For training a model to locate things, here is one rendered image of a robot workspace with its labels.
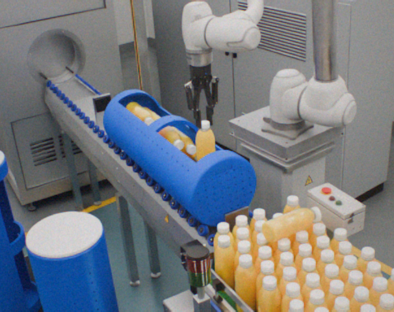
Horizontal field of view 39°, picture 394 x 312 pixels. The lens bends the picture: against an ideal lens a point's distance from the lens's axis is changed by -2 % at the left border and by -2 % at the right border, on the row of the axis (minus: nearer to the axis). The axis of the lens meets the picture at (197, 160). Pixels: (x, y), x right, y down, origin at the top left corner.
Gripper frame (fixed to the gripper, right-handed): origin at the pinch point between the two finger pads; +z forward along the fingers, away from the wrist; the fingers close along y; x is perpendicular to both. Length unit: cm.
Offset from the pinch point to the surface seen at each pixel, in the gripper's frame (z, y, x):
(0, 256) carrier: 77, 76, -74
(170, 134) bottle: 16.8, 1.2, -27.7
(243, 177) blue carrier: 22.5, -8.8, 11.1
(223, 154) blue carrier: 12.2, -2.3, 8.4
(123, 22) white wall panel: 87, -175, -518
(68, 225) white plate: 32, 53, -11
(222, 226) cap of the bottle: 25.5, 12.2, 30.3
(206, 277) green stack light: 17, 35, 59
